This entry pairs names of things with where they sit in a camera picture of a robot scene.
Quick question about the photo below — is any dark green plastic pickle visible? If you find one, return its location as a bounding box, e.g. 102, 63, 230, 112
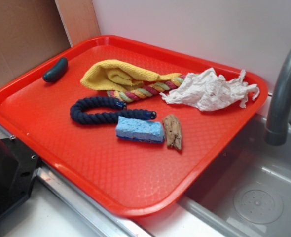
42, 57, 68, 83

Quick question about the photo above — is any crumpled white paper towel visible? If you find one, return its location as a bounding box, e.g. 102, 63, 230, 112
160, 68, 260, 112

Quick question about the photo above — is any grey plastic sink basin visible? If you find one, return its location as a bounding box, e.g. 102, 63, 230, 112
179, 101, 291, 237

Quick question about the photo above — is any small brown wood piece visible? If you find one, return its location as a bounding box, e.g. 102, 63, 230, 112
163, 114, 182, 151

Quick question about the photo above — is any navy blue braided rope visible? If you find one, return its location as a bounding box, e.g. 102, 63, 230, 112
70, 96, 157, 125

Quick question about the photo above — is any multicolour braided rope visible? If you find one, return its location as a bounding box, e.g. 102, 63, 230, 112
106, 74, 187, 103

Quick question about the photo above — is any yellow microfiber cloth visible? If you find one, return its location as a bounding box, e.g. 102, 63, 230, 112
80, 59, 181, 92

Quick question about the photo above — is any blue sponge block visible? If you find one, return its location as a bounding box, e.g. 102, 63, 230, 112
115, 117, 165, 143

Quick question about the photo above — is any grey sink faucet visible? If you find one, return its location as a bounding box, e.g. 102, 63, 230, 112
264, 49, 291, 146

